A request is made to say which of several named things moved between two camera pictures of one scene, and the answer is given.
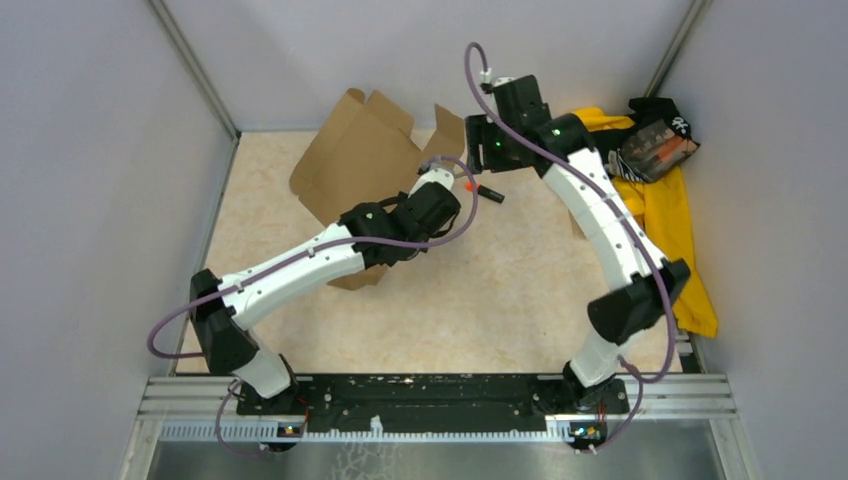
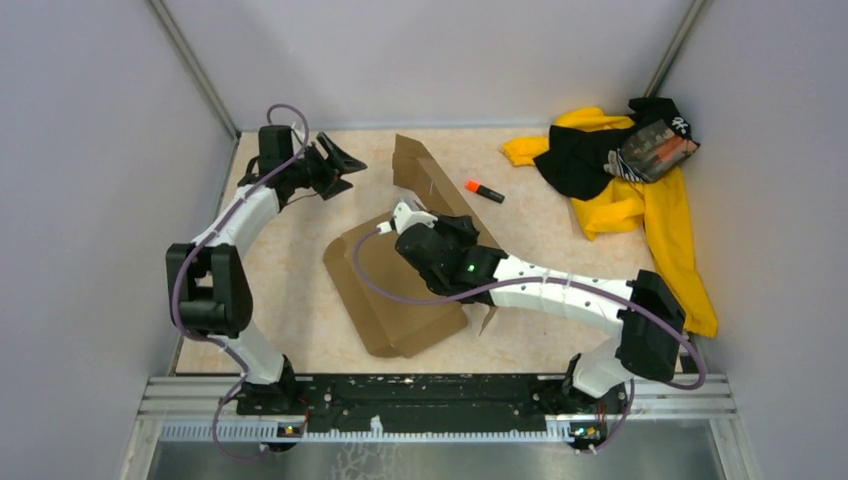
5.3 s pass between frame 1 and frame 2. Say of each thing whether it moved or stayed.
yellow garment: stayed
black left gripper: moved
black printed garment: stayed
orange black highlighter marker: stayed
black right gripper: moved
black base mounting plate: stayed
